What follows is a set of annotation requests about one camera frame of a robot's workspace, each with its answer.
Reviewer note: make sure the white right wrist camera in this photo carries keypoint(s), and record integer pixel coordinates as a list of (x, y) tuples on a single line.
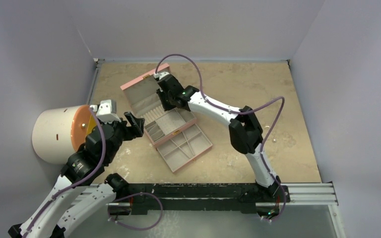
[(159, 75)]

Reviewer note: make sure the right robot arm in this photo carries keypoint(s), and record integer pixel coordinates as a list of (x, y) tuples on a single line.
[(244, 128)]

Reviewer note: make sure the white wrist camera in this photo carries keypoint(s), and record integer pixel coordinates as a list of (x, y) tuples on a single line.
[(159, 75), (106, 111)]

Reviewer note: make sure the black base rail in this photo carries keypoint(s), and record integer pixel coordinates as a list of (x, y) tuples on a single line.
[(246, 198)]

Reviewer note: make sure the pink jewelry box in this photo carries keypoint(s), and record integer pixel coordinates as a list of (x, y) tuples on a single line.
[(159, 125)]

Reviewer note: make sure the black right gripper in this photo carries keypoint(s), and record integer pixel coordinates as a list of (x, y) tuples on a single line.
[(164, 98)]

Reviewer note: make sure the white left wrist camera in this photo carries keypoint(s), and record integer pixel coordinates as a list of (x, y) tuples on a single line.
[(106, 111)]

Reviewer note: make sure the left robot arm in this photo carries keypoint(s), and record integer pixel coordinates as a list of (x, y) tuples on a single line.
[(57, 217)]

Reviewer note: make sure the white cylinder orange lid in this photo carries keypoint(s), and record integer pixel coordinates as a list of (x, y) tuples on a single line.
[(58, 133)]

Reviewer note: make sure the silver pearl bangle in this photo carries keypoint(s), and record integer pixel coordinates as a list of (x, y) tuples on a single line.
[(270, 134)]

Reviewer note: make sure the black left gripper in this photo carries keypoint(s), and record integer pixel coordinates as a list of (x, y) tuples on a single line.
[(135, 130)]

